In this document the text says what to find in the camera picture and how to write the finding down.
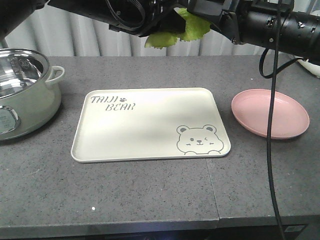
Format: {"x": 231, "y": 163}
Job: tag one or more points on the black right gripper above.
{"x": 225, "y": 16}

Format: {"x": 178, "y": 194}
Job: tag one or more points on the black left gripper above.
{"x": 144, "y": 17}

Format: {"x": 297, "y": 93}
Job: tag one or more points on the green lettuce leaf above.
{"x": 195, "y": 29}

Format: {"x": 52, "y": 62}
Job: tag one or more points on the cream bear serving tray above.
{"x": 149, "y": 124}

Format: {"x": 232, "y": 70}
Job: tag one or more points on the pink round plate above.
{"x": 251, "y": 109}

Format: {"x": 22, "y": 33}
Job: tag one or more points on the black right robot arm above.
{"x": 262, "y": 23}

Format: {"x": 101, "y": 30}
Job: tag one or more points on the green electric cooking pot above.
{"x": 29, "y": 91}

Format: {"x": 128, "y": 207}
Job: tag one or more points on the black disinfection cabinet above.
{"x": 229, "y": 232}

